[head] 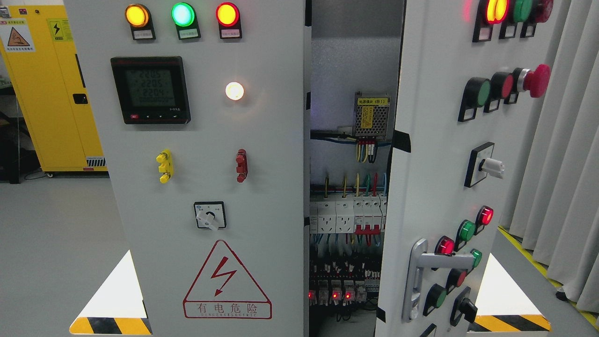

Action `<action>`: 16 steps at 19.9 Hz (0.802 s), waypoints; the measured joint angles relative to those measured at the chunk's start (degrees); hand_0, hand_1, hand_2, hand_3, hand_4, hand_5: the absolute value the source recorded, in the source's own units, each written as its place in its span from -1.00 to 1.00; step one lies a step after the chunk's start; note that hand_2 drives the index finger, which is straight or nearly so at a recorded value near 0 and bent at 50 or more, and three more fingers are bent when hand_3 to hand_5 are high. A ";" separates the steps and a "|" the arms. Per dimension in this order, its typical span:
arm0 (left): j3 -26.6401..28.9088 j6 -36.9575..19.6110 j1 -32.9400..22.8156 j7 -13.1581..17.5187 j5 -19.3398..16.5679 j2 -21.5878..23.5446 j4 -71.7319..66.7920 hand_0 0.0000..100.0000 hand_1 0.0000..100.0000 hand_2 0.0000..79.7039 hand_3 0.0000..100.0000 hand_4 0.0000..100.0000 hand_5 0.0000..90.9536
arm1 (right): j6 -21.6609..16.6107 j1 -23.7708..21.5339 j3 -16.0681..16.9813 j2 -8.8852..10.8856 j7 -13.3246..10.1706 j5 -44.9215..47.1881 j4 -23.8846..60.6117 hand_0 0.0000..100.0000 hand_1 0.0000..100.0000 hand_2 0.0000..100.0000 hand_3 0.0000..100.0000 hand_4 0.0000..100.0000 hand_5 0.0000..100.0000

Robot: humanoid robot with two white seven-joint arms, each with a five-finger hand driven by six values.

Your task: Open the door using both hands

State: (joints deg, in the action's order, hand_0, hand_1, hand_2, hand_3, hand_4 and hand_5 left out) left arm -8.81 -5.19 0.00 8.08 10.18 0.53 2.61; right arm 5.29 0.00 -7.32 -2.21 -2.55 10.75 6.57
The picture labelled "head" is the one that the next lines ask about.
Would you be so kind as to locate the yellow safety cabinet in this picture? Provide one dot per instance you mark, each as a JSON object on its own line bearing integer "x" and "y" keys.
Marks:
{"x": 41, "y": 58}

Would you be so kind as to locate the green indicator light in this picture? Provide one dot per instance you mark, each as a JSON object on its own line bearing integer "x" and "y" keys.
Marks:
{"x": 185, "y": 21}

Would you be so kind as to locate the silver door handle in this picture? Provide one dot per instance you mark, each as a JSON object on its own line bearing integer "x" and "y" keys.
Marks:
{"x": 420, "y": 259}

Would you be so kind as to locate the red emergency stop button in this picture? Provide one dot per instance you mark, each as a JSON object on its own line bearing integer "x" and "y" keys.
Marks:
{"x": 526, "y": 80}

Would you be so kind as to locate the white selector switch right door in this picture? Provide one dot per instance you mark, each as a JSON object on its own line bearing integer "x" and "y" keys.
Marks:
{"x": 481, "y": 165}

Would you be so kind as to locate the lower row relays and breakers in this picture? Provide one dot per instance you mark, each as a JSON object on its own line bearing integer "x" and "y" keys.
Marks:
{"x": 343, "y": 280}

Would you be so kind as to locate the grey curtain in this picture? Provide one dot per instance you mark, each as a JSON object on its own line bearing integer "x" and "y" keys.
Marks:
{"x": 556, "y": 212}

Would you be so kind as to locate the upper row circuit breakers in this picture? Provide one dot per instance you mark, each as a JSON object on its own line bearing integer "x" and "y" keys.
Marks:
{"x": 364, "y": 215}

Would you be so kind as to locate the red electric danger sign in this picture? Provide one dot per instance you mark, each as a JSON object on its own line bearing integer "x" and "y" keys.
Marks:
{"x": 225, "y": 289}

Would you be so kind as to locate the white indicator light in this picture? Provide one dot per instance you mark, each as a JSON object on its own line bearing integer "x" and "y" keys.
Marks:
{"x": 234, "y": 91}

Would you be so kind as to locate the white rotary selector switch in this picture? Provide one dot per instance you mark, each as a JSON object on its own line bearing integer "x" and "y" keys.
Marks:
{"x": 210, "y": 215}

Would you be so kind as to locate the metal mesh power supply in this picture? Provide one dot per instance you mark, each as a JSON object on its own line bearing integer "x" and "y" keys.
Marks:
{"x": 371, "y": 116}

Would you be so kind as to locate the black digital power meter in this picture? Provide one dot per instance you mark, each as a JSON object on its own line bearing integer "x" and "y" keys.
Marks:
{"x": 151, "y": 90}

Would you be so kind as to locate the grey cabinet door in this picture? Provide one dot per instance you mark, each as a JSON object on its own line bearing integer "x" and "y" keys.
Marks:
{"x": 265, "y": 213}
{"x": 455, "y": 72}

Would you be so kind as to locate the red indicator light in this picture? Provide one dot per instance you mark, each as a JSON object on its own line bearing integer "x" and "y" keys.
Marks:
{"x": 229, "y": 21}

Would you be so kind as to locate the yellow indicator light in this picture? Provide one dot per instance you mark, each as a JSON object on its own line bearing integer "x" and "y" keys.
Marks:
{"x": 140, "y": 22}

